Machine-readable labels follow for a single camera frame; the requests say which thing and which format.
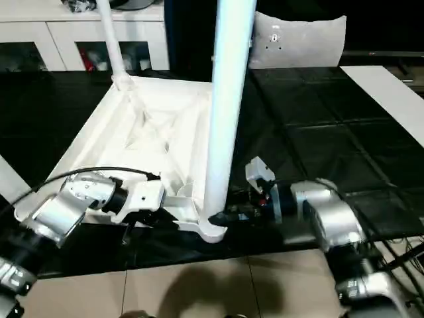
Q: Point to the white plastic table top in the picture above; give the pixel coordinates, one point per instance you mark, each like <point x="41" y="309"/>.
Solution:
<point x="99" y="126"/>

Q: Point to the white plastic table leg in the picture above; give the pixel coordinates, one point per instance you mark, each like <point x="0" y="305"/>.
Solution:
<point x="10" y="179"/>
<point x="112" y="39"/>
<point x="228" y="99"/>

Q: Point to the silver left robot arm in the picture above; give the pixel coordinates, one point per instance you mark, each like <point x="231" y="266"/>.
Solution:
<point x="63" y="208"/>

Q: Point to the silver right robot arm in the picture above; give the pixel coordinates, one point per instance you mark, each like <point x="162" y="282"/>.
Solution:
<point x="338" y="215"/>

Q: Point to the black work mat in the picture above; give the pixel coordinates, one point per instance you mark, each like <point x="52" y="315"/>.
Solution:
<point x="331" y="132"/>

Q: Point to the small white jar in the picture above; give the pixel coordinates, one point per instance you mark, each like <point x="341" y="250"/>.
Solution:
<point x="127" y="61"/>
<point x="101" y="64"/>
<point x="143" y="63"/>

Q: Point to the black metal floor bar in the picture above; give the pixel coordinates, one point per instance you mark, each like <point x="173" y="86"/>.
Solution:
<point x="407" y="259"/>

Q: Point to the grey cushion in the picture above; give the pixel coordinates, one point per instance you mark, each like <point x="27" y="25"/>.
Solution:
<point x="308" y="43"/>

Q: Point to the white flat board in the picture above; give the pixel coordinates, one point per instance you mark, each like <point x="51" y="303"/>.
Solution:
<point x="387" y="96"/>

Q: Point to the black furniture with gold label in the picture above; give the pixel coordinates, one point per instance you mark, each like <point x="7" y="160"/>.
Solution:
<point x="189" y="33"/>

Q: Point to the white sideboard with glass doors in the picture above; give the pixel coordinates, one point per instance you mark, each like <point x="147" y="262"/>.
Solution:
<point x="49" y="30"/>

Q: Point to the grey rounded bag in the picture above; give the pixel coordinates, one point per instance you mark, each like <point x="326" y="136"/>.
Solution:
<point x="132" y="3"/>

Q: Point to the dark clutter pile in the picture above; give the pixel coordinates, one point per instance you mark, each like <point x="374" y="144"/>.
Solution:
<point x="77" y="6"/>

